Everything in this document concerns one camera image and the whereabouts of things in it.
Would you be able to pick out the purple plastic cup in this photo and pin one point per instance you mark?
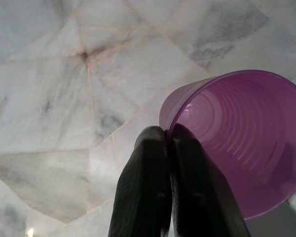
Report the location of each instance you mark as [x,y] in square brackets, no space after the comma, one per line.
[249,123]

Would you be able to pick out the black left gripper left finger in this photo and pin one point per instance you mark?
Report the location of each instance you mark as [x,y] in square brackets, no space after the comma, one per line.
[143,187]

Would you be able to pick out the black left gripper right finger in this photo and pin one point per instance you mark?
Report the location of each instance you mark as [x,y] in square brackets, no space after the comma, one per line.
[202,197]

